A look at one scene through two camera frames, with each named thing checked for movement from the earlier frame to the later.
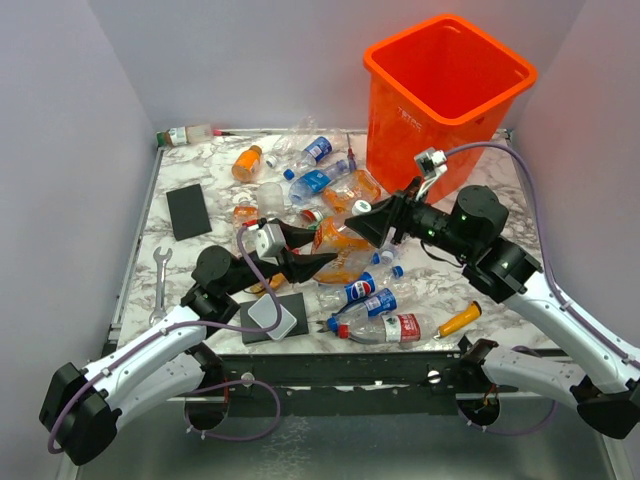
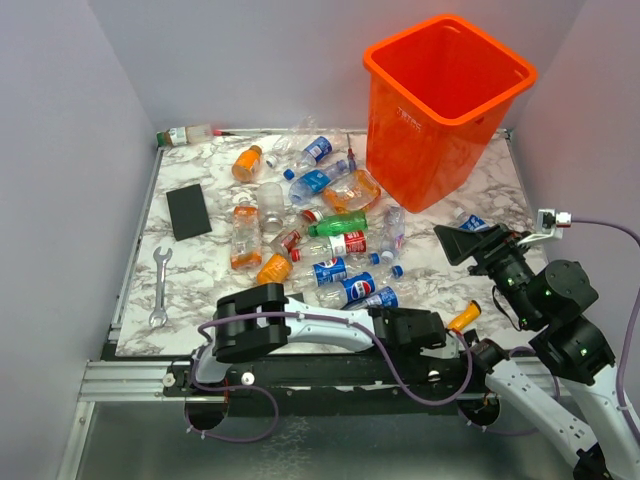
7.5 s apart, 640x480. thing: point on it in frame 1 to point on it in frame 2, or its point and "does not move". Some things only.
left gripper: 301,266 to 424,352
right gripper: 399,211 to 459,243
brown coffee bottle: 182,135 does not move
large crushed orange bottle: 354,253 to 355,194
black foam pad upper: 188,212 does not move
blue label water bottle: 314,182 does not move
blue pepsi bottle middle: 333,296 does not move
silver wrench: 159,315 does not move
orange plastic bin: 450,86 does not move
